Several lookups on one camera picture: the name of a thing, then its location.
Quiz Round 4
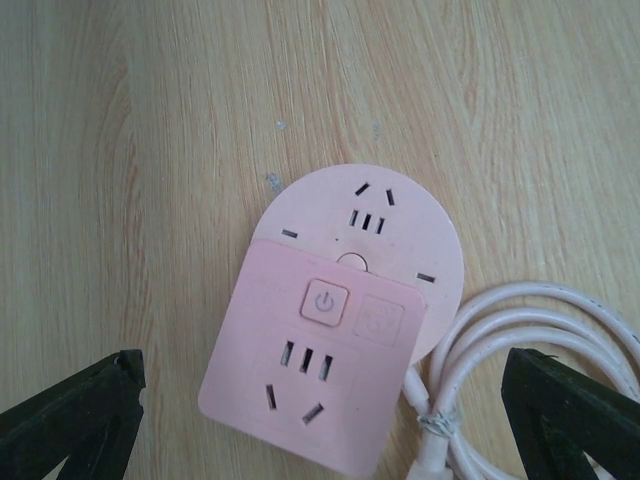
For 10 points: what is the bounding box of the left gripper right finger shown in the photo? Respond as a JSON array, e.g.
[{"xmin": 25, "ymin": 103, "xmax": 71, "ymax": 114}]
[{"xmin": 501, "ymin": 348, "xmax": 639, "ymax": 479}]

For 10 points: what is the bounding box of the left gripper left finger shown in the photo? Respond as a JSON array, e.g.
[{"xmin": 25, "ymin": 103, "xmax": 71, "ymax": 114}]
[{"xmin": 1, "ymin": 349, "xmax": 146, "ymax": 479}]

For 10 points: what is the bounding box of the pink cube socket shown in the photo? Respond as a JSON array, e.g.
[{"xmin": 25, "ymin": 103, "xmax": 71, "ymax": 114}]
[{"xmin": 198, "ymin": 241, "xmax": 426, "ymax": 478}]

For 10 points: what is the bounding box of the pink round socket base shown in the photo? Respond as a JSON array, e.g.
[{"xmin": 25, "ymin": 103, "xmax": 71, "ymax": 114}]
[{"xmin": 252, "ymin": 164, "xmax": 464, "ymax": 363}]

